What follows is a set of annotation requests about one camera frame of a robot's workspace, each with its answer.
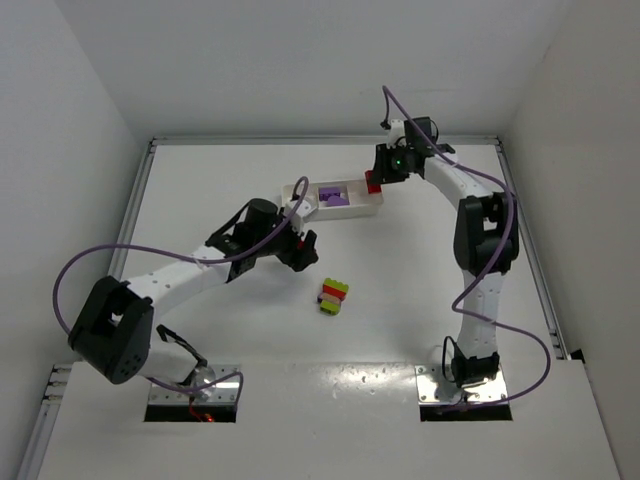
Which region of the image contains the red lego brick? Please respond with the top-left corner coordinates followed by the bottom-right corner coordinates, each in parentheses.
top-left (365, 170), bottom-right (382, 195)

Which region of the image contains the green red purple lego stack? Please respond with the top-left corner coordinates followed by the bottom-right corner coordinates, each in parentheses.
top-left (317, 278), bottom-right (349, 316)

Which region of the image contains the purple lego piece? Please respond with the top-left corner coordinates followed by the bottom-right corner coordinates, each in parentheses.
top-left (317, 186), bottom-right (350, 208)

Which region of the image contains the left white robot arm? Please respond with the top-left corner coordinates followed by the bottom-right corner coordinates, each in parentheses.
top-left (68, 196), bottom-right (318, 391)

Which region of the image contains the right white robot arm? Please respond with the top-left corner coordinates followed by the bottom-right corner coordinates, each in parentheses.
top-left (368, 117), bottom-right (519, 387)

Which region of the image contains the white three-compartment tray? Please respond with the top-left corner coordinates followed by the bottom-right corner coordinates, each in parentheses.
top-left (298, 179), bottom-right (384, 222)

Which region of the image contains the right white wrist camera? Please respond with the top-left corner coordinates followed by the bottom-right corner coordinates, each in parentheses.
top-left (386, 119), bottom-right (407, 148)

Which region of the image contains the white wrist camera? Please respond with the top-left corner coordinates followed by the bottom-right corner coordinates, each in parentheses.
top-left (386, 119), bottom-right (407, 148)
top-left (284, 198), bottom-right (317, 233)

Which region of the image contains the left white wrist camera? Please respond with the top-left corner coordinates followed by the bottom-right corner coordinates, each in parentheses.
top-left (284, 198), bottom-right (317, 233)

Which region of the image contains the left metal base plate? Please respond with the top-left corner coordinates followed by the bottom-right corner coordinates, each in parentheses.
top-left (147, 364), bottom-right (244, 407)

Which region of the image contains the metal base plate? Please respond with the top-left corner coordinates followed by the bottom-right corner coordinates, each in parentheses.
top-left (415, 364), bottom-right (508, 407)
top-left (147, 364), bottom-right (244, 407)

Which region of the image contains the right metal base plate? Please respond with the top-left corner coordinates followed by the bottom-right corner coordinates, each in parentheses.
top-left (415, 364), bottom-right (508, 407)

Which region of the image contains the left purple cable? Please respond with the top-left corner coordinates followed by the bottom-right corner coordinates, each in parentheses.
top-left (51, 175), bottom-right (245, 401)

